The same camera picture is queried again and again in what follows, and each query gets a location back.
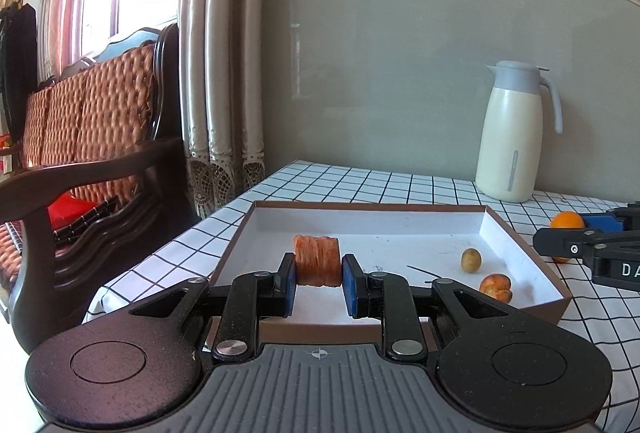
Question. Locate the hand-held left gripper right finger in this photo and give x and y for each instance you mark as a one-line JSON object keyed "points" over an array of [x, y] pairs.
{"points": [[350, 288]]}

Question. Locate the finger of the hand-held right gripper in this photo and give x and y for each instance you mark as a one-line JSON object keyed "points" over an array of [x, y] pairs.
{"points": [[555, 244], [597, 221]]}

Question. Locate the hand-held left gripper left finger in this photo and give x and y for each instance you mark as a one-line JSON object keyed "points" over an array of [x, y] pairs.
{"points": [[288, 288]]}

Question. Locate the orange tangerine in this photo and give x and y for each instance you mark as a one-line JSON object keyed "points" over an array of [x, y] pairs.
{"points": [[567, 220]]}

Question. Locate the small brown bun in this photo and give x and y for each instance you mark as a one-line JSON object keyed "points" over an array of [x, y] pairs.
{"points": [[316, 263]]}

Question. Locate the brown cardboard box white inside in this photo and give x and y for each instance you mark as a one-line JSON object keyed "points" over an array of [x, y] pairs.
{"points": [[400, 233]]}

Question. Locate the brown bread roll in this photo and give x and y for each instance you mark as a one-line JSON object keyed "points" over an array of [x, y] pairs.
{"points": [[495, 288]]}

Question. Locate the small yellow-green berry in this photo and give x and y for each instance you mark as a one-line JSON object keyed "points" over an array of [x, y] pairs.
{"points": [[471, 260]]}

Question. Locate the cream thermos jug grey lid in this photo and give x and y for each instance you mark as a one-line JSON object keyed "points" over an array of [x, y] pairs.
{"points": [[510, 138]]}

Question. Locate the dark wooden sofa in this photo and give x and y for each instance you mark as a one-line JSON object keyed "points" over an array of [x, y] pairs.
{"points": [[100, 163]]}

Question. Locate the red bag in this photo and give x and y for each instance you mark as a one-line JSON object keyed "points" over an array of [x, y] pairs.
{"points": [[70, 208]]}

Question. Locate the beige lace-hem curtain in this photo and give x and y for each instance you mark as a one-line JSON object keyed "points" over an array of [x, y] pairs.
{"points": [[220, 63]]}

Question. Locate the black jacket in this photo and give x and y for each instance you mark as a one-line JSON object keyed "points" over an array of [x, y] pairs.
{"points": [[17, 63]]}

